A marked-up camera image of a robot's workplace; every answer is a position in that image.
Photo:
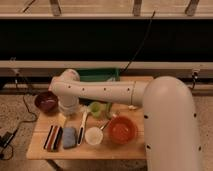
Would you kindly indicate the blue grey sponge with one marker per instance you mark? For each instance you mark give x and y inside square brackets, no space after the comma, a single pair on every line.
[69,137]

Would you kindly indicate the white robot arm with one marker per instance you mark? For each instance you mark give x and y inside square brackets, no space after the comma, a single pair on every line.
[171,131]

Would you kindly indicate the orange red bowl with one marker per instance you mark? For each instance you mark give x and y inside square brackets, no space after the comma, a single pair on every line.
[122,130]

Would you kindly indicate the dark red bowl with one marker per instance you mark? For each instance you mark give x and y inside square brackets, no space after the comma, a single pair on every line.
[46,101]

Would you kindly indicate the green plastic tray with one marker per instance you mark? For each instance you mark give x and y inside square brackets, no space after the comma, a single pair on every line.
[98,74]

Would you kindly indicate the green plastic cup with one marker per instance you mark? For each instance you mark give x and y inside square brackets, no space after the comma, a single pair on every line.
[96,109]

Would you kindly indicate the yellow banana piece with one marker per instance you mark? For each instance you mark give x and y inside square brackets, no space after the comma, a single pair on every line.
[131,107]

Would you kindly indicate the metal spoon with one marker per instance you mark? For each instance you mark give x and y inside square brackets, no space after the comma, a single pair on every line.
[107,122]

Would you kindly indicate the white cup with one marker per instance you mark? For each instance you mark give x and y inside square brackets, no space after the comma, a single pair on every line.
[94,136]

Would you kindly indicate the striped red black block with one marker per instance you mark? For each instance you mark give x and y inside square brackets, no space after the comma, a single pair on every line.
[53,139]

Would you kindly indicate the black power adapter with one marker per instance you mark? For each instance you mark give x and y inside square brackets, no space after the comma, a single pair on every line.
[7,138]

